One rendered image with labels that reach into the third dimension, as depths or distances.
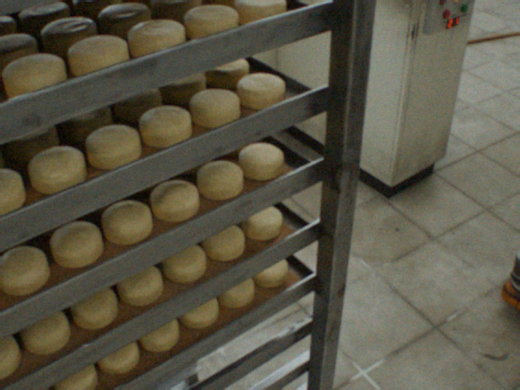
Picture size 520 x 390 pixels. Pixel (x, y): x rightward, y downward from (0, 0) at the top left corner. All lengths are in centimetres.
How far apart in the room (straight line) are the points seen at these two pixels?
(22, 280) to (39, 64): 20
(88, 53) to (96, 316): 28
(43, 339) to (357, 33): 43
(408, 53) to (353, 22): 147
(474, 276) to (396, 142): 55
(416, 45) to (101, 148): 159
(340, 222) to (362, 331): 120
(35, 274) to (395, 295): 156
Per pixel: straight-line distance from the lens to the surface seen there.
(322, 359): 87
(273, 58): 256
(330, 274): 74
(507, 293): 196
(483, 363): 188
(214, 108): 58
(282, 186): 63
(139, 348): 74
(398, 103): 211
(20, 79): 48
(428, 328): 192
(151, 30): 53
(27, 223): 49
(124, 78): 47
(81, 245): 58
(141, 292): 65
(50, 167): 53
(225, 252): 68
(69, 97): 45
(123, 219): 60
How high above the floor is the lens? 143
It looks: 37 degrees down
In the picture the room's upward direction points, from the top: 1 degrees counter-clockwise
